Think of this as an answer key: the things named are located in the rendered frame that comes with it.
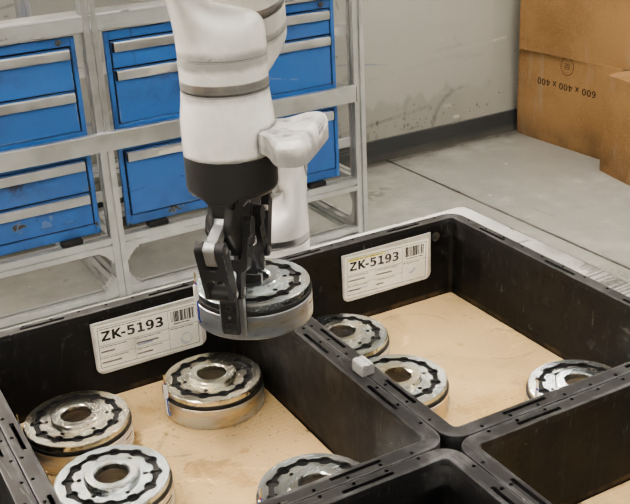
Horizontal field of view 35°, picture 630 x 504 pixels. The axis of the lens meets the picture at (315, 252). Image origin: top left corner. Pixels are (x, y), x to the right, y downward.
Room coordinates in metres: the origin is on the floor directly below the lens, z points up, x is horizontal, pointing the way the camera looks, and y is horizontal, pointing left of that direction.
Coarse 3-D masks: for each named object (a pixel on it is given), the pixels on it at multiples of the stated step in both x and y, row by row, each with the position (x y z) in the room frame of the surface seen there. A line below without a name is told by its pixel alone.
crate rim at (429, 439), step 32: (192, 288) 0.98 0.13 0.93; (64, 320) 0.91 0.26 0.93; (320, 352) 0.82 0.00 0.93; (352, 384) 0.77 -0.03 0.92; (0, 416) 0.73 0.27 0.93; (416, 416) 0.70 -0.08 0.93; (416, 448) 0.66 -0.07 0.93; (32, 480) 0.64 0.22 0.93; (320, 480) 0.62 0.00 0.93; (352, 480) 0.62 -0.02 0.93
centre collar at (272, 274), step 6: (264, 270) 0.82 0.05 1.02; (270, 270) 0.81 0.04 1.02; (276, 270) 0.81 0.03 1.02; (270, 276) 0.80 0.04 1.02; (276, 276) 0.80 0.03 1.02; (258, 282) 0.79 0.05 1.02; (264, 282) 0.79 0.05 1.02; (270, 282) 0.79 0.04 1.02; (276, 282) 0.80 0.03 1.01; (246, 288) 0.78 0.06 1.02; (252, 288) 0.78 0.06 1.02; (258, 288) 0.78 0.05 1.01; (264, 288) 0.78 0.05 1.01; (270, 288) 0.79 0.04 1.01
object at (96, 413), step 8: (80, 400) 0.86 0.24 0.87; (64, 408) 0.84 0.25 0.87; (72, 408) 0.85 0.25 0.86; (80, 408) 0.85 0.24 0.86; (88, 408) 0.85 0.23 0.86; (96, 408) 0.84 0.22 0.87; (56, 416) 0.83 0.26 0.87; (96, 416) 0.83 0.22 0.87; (56, 424) 0.82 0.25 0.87; (64, 424) 0.82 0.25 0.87; (72, 424) 0.81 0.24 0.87; (80, 424) 0.81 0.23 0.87; (88, 424) 0.82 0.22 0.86
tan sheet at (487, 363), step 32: (384, 320) 1.07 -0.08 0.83; (416, 320) 1.06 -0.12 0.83; (448, 320) 1.06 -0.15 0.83; (480, 320) 1.05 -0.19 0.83; (416, 352) 0.99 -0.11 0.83; (448, 352) 0.98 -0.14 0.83; (480, 352) 0.98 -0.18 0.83; (512, 352) 0.98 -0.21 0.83; (544, 352) 0.97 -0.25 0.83; (480, 384) 0.91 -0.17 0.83; (512, 384) 0.91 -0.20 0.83; (448, 416) 0.85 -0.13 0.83; (480, 416) 0.85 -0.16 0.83
